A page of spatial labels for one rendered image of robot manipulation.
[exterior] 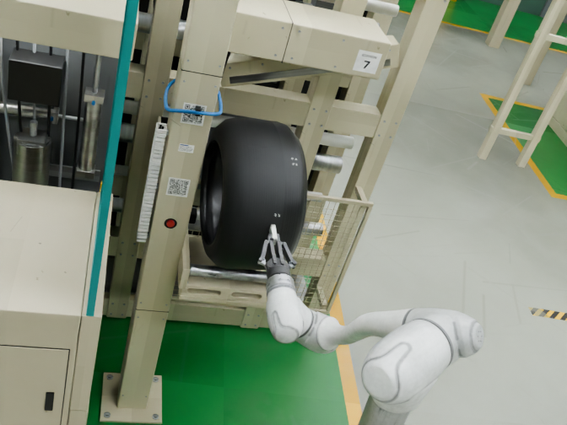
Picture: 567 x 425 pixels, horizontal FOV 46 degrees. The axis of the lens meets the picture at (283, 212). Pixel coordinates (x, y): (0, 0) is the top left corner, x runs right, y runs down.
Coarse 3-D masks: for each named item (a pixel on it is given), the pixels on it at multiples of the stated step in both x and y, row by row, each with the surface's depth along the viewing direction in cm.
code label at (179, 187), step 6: (174, 180) 233; (180, 180) 233; (186, 180) 233; (168, 186) 234; (174, 186) 234; (180, 186) 234; (186, 186) 235; (168, 192) 235; (174, 192) 235; (180, 192) 236; (186, 192) 236
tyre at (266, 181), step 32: (224, 128) 238; (256, 128) 235; (288, 128) 242; (224, 160) 229; (256, 160) 226; (288, 160) 229; (224, 192) 227; (256, 192) 224; (288, 192) 227; (224, 224) 227; (256, 224) 226; (288, 224) 229; (224, 256) 235; (256, 256) 235
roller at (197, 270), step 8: (192, 264) 250; (192, 272) 248; (200, 272) 249; (208, 272) 250; (216, 272) 251; (224, 272) 252; (232, 272) 252; (240, 272) 253; (248, 272) 254; (256, 272) 255; (264, 272) 256; (240, 280) 255; (248, 280) 255; (256, 280) 255; (264, 280) 256
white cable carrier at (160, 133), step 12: (156, 132) 223; (168, 132) 224; (156, 144) 224; (156, 156) 227; (156, 168) 230; (156, 180) 233; (144, 192) 238; (144, 204) 238; (144, 216) 241; (144, 228) 244; (144, 240) 247
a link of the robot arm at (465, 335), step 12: (420, 312) 163; (432, 312) 160; (444, 312) 159; (456, 312) 158; (444, 324) 154; (456, 324) 154; (468, 324) 154; (456, 336) 153; (468, 336) 152; (480, 336) 155; (456, 348) 153; (468, 348) 153; (456, 360) 156
